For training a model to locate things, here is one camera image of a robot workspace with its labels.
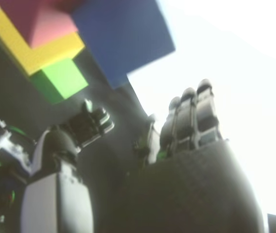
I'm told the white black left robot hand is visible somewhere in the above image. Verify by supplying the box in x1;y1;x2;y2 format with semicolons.
20;79;266;233

